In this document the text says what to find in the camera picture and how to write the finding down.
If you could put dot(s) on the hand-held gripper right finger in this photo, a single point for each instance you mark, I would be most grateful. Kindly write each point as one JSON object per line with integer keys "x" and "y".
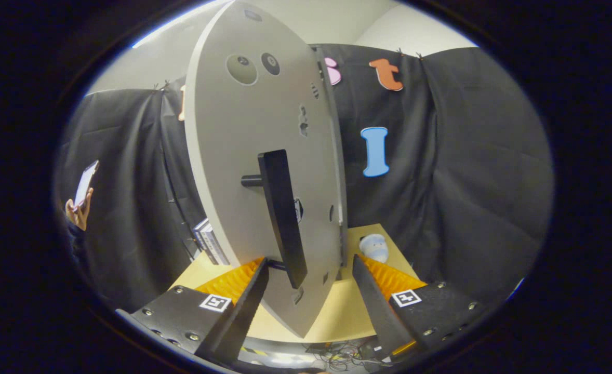
{"x": 376, "y": 311}

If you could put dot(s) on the grey blue book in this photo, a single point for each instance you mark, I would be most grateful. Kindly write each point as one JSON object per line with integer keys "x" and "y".
{"x": 216, "y": 249}

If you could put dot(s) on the black backdrop cloth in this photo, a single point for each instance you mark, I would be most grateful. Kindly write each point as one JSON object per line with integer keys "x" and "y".
{"x": 467, "y": 182}

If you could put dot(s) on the pale blue round object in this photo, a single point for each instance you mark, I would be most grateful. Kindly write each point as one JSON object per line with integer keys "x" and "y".
{"x": 374, "y": 248}

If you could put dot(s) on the dark grey cabinet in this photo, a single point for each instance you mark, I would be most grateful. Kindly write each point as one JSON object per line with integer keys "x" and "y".
{"x": 340, "y": 171}

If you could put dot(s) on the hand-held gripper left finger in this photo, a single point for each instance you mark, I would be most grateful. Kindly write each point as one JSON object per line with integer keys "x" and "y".
{"x": 243, "y": 311}

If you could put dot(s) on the dark blue book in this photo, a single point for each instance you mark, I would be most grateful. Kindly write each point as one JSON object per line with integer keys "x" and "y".
{"x": 198, "y": 236}

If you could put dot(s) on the black backdrop stand pole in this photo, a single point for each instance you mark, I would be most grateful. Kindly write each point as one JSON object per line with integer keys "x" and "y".
{"x": 173, "y": 197}

